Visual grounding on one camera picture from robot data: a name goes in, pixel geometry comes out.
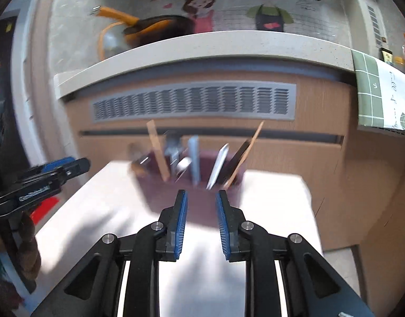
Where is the dark metal spoon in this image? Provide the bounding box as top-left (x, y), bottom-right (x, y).
top-left (129, 143), bottom-right (149, 176)

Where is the white shelf cabinet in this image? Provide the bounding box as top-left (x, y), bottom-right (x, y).
top-left (11, 0), bottom-right (58, 172)

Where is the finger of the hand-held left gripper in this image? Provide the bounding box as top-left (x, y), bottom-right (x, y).
top-left (31, 157), bottom-right (76, 176)
top-left (31, 157), bottom-right (91, 189)

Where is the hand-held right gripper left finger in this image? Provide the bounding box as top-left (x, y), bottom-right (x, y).
top-left (31, 189), bottom-right (189, 317)

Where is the white ball-tipped utensil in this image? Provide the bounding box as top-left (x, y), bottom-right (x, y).
top-left (176, 157), bottom-right (192, 176)

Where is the white wall duct cover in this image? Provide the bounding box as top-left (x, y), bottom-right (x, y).
top-left (346, 0), bottom-right (388, 53)

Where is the short grey vent grille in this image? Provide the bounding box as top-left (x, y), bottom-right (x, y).
top-left (356, 124), bottom-right (405, 137)

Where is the white tablecloth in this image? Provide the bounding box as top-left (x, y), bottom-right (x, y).
top-left (34, 160), bottom-right (325, 317)

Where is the black knife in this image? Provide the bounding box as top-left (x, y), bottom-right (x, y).
top-left (223, 139), bottom-right (253, 187)

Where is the white spoon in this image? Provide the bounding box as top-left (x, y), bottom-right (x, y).
top-left (207, 143), bottom-right (230, 190)

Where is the grey-blue spoon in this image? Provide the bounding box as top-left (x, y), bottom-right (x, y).
top-left (188, 135), bottom-right (202, 185)

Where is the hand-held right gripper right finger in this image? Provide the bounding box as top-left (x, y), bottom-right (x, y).
top-left (216, 190), bottom-right (376, 317)

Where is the cartoon wall sticker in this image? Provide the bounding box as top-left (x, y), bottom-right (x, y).
top-left (150, 0), bottom-right (325, 34)

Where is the red floor mat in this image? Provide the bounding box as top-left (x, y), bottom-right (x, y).
top-left (29, 195), bottom-right (59, 223)

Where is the wooden spoon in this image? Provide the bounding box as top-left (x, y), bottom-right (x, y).
top-left (147, 120), bottom-right (170, 182)

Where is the black refrigerator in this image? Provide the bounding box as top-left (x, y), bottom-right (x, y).
top-left (0, 16), bottom-right (21, 172)

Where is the black pan with yellow handle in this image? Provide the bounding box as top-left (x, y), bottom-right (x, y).
top-left (88, 6), bottom-right (196, 45)

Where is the green checked towel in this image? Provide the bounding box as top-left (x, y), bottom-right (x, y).
top-left (351, 49), bottom-right (405, 130)

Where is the wooden chopstick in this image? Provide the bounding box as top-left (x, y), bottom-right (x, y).
top-left (222, 121), bottom-right (264, 189)

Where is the long grey vent grille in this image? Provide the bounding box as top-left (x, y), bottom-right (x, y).
top-left (91, 83), bottom-right (297, 123)

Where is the glass lid with yellow rim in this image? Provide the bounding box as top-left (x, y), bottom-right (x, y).
top-left (97, 20), bottom-right (137, 62)

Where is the kitchen counter with stone top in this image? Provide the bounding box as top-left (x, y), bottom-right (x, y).
top-left (54, 30), bottom-right (405, 317)

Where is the purple plastic utensil holder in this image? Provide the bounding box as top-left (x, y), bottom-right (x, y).
top-left (133, 148), bottom-right (247, 220)

